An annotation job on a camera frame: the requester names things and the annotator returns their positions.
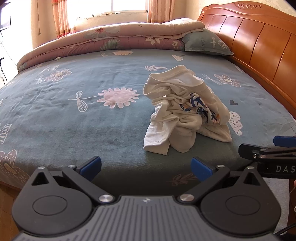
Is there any white printed sweatshirt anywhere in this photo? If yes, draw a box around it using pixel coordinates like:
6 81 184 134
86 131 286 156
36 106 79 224
143 65 232 155

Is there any blue floral bed sheet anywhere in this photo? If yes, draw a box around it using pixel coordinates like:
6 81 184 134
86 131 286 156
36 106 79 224
1 49 295 195

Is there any orange wooden headboard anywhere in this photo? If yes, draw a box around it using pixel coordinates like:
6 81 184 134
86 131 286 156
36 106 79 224
198 1 295 116

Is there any grey-green pillow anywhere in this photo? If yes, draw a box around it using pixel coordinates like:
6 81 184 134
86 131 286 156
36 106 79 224
182 28 233 56

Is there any pink floral folded quilt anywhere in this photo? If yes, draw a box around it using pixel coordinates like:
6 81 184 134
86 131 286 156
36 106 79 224
16 18 205 72

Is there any orange patterned curtain right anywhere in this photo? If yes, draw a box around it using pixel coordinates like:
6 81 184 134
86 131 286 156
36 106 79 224
147 0 175 23

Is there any orange patterned curtain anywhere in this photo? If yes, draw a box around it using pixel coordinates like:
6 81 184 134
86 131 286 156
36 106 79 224
147 0 175 23
52 0 73 39

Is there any orange patterned curtain left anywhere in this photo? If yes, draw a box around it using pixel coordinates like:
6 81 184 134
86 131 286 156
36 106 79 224
52 0 73 39

